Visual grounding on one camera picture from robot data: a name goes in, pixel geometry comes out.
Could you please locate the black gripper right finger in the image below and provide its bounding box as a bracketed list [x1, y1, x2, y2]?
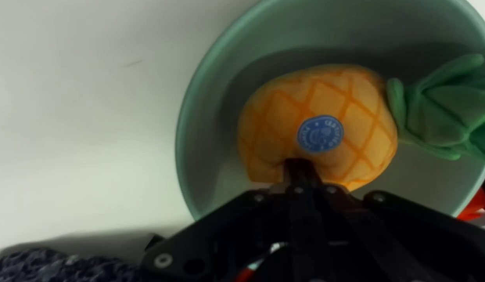
[303, 157, 485, 282]

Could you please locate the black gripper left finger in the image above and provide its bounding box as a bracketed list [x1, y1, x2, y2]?
[140, 157, 307, 282]

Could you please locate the pale green bowl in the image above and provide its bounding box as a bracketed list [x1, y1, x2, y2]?
[174, 0, 485, 221]

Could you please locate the orange block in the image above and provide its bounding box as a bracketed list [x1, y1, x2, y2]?
[457, 185, 485, 223]

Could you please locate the pineapple plush toy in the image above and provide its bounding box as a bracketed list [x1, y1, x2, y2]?
[237, 52, 485, 193]

